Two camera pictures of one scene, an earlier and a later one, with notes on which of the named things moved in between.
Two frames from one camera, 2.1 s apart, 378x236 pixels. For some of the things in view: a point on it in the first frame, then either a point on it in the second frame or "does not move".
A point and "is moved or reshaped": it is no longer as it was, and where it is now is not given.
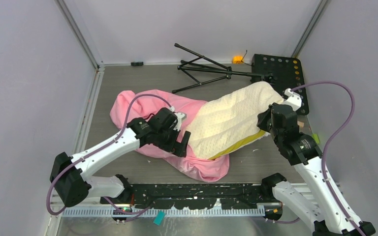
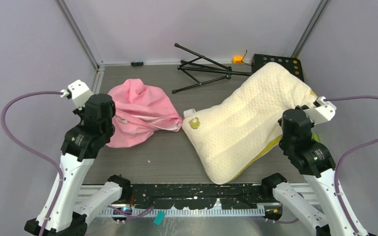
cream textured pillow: (224, 121) is moved or reshaped
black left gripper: (177, 148) to (80, 113)
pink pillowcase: (126, 105) is moved or reshaped
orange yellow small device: (237, 59) does not move
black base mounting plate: (200, 195) does not move
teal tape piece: (159, 218) does not move
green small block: (315, 137) does not move
